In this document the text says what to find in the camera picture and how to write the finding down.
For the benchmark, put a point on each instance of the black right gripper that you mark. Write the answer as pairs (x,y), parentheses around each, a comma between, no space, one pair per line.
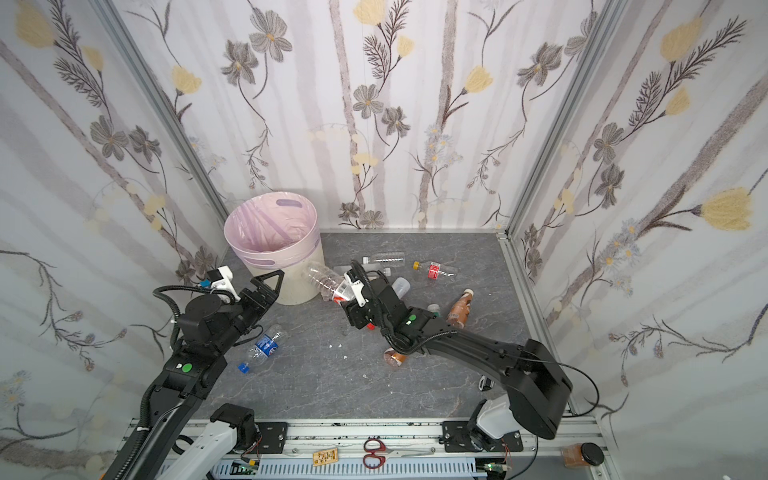
(366,294)

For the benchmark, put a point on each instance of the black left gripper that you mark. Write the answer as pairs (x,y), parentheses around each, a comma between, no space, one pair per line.
(257,294)

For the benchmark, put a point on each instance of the clear red white label bottle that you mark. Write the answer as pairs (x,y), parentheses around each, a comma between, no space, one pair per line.
(331,285)

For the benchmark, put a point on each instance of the blue label blue-cap bottle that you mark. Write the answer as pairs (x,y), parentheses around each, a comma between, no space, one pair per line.
(264,347)

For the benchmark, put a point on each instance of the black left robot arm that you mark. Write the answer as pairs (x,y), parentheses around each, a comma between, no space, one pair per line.
(169,402)

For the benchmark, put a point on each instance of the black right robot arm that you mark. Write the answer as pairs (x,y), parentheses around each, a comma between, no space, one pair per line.
(536,388)

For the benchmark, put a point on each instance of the cream waste bin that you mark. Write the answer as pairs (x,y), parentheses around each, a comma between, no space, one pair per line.
(296,289)

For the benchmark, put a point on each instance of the clear ribbed white-cap bottle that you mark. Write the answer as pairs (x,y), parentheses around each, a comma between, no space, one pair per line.
(393,259)

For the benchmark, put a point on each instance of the frosted red-cap bottle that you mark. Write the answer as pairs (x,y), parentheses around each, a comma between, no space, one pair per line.
(401,286)

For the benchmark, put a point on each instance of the brown coffee drink bottle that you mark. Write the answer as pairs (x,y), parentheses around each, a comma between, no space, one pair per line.
(393,358)

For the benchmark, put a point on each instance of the small brown tea bottle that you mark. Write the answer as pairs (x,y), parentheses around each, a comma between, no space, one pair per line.
(459,312)

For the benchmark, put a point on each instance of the small yellow tag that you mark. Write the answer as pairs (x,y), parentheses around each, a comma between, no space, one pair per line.
(325,457)

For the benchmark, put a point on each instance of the amber jar black lid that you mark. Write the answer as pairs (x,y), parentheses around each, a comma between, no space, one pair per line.
(582,455)

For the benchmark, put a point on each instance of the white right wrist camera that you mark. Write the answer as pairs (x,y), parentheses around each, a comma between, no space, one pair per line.
(357,287)

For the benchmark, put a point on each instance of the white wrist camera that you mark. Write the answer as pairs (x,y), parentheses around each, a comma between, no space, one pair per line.
(220,279)
(357,287)

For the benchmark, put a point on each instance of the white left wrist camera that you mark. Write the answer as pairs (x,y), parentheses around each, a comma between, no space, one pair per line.
(220,279)

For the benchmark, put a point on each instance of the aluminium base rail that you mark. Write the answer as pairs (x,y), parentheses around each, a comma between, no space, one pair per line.
(284,451)

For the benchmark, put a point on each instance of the red handled scissors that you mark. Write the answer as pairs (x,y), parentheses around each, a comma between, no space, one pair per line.
(376,453)

